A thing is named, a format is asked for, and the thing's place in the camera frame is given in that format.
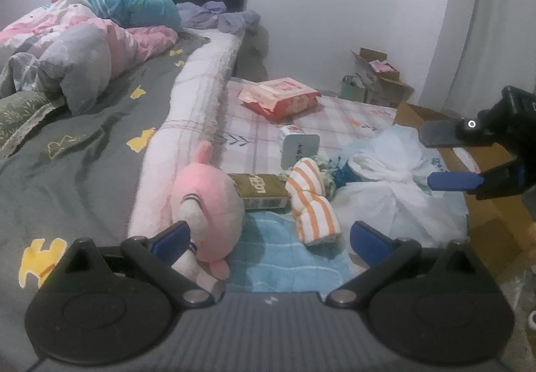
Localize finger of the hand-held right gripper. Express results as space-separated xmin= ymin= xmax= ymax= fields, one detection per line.
xmin=428 ymin=160 xmax=526 ymax=201
xmin=420 ymin=116 xmax=503 ymax=148

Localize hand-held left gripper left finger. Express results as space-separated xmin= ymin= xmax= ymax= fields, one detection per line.
xmin=63 ymin=220 xmax=216 ymax=308

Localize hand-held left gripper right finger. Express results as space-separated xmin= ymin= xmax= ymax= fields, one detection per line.
xmin=324 ymin=220 xmax=492 ymax=308

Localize pink plush toy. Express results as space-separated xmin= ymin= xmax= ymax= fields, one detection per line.
xmin=170 ymin=141 xmax=246 ymax=281

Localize white plastic bag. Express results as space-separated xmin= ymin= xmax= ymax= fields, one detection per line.
xmin=331 ymin=124 xmax=482 ymax=249

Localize large cardboard box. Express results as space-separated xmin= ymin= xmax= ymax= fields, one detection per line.
xmin=394 ymin=102 xmax=536 ymax=281

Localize orange striped white towel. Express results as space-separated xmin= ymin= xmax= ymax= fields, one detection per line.
xmin=286 ymin=158 xmax=342 ymax=247

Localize small open cardboard box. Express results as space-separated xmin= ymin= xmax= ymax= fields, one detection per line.
xmin=349 ymin=47 xmax=415 ymax=108

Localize green white knit cloth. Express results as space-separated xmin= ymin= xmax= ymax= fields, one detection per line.
xmin=278 ymin=154 xmax=340 ymax=201

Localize gold tissue packet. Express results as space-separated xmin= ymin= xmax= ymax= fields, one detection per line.
xmin=228 ymin=173 xmax=291 ymax=210

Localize green paper bag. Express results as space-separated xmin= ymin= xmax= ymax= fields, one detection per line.
xmin=340 ymin=74 xmax=369 ymax=102

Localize light blue towel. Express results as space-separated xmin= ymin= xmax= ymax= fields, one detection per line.
xmin=226 ymin=210 xmax=365 ymax=299

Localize grey white curtain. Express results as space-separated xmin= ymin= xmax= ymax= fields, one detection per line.
xmin=419 ymin=0 xmax=536 ymax=113

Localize white grey small box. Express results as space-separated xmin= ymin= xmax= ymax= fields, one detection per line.
xmin=278 ymin=125 xmax=321 ymax=172

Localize red wet wipes packet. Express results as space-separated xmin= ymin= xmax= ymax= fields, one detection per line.
xmin=238 ymin=77 xmax=322 ymax=120

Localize green floral pillow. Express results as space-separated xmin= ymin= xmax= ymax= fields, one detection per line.
xmin=0 ymin=91 xmax=65 ymax=159

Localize pink grey floral quilt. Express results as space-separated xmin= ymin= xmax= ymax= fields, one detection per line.
xmin=0 ymin=0 xmax=183 ymax=117

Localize purple clothes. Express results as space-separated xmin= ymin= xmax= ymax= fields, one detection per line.
xmin=176 ymin=1 xmax=262 ymax=35

